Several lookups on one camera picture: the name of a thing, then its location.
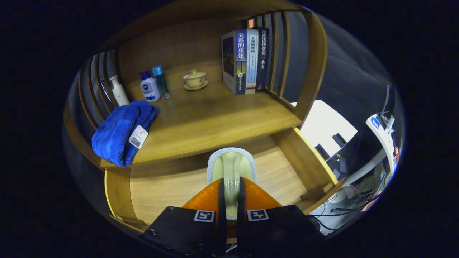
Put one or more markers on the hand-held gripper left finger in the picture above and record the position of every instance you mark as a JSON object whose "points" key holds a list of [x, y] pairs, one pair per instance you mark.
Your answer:
{"points": [[221, 229]]}

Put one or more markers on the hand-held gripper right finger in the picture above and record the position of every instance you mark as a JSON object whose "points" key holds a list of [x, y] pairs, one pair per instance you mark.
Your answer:
{"points": [[241, 229]]}

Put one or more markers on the wooden drawer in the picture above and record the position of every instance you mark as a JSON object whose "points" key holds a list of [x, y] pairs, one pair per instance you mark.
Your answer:
{"points": [[172, 193]]}

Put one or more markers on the pale green scrub brush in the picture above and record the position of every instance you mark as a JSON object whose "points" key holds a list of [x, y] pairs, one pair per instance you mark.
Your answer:
{"points": [[231, 168]]}

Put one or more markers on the wooden countertop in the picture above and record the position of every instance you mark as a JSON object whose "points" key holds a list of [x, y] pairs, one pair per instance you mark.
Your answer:
{"points": [[215, 118]]}

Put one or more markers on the white side cabinet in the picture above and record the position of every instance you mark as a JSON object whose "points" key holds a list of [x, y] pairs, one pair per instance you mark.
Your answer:
{"points": [[322, 125]]}

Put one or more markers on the wooden cabinet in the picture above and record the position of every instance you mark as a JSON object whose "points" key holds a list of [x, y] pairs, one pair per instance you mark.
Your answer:
{"points": [[179, 46]]}

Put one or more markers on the blue folded towel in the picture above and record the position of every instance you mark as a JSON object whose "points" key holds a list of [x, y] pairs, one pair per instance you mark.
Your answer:
{"points": [[114, 132]]}

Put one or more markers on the beige lidded teacup with saucer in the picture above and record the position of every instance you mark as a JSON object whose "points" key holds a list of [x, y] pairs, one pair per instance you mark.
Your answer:
{"points": [[195, 80]]}

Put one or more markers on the white bottle with blue cap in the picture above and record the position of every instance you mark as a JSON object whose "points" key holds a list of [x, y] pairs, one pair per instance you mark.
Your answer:
{"points": [[150, 89]]}

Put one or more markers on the teal bottle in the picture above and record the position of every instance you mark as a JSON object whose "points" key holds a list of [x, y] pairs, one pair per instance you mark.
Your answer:
{"points": [[161, 84]]}

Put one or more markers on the white side shelf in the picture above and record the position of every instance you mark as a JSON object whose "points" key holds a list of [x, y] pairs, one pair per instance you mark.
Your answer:
{"points": [[385, 143]]}

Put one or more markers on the white pump bottle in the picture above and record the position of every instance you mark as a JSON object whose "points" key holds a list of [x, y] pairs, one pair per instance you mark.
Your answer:
{"points": [[120, 95]]}

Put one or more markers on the dark blue book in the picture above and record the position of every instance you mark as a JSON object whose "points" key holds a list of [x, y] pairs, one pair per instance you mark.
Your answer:
{"points": [[229, 61]]}

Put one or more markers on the light grey book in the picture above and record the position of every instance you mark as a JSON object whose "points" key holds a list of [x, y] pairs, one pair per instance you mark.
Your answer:
{"points": [[251, 61]]}

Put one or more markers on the small blue object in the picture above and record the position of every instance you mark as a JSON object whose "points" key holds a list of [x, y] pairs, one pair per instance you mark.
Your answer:
{"points": [[375, 123]]}

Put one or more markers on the black book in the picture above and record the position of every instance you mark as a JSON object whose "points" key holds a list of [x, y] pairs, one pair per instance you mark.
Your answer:
{"points": [[263, 57]]}

